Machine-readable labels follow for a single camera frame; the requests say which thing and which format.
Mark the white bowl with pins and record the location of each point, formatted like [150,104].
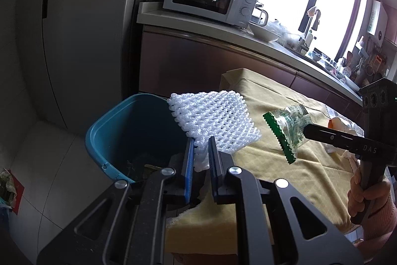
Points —
[263,32]

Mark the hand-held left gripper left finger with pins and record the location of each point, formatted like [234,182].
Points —
[188,173]

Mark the white foam fruit net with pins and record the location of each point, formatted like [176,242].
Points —
[214,116]

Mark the yellow tablecloth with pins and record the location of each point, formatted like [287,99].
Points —
[263,178]

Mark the orange peel piece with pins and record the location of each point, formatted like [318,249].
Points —
[334,123]

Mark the grey refrigerator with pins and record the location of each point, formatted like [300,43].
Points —
[77,35]

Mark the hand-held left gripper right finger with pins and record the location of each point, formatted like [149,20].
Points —
[212,173]

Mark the brown kitchen counter cabinet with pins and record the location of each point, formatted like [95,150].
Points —
[186,60]

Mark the blue plastic trash bin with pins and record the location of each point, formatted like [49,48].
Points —
[102,134]

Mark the person's right forearm pink sleeve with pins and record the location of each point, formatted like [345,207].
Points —
[387,221]

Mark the red packet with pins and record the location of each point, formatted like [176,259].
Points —
[17,190]

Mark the green clear plastic wrapper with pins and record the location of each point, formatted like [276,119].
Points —
[288,125]

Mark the person's right hand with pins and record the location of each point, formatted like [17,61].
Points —
[353,193]

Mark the white wall water heater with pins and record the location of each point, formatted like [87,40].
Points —
[377,18]

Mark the kitchen faucet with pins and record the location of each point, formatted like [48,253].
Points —
[314,18]

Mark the small patterned bowl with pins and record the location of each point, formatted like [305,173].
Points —
[317,56]

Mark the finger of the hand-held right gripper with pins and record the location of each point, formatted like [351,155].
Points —
[332,137]

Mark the clear plastic bags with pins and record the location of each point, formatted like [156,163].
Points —
[283,32]

